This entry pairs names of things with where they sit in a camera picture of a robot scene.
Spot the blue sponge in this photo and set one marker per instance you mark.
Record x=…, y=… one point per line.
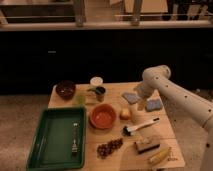
x=153, y=105

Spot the wooden table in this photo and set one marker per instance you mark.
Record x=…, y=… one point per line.
x=125, y=158

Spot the metal fork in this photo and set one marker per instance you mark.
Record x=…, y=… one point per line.
x=75, y=139

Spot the red orange bowl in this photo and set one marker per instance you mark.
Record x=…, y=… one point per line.
x=102, y=116

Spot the yellow corn cob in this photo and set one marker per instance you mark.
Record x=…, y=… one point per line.
x=160, y=156

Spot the green plastic tray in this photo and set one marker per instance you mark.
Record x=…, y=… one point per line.
x=51, y=149

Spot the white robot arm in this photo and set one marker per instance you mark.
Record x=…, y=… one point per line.
x=200, y=109

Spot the dark brown bowl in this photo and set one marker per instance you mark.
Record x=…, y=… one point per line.
x=66, y=89

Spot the bunch of dark grapes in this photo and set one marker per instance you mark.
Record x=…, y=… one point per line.
x=108, y=148

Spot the grey-blue towel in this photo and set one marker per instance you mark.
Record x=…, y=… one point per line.
x=131, y=98

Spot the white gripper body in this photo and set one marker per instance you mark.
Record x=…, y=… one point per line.
x=144, y=91

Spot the dark green cup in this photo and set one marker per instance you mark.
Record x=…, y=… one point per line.
x=99, y=92

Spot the light green small object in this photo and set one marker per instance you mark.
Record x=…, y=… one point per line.
x=79, y=100

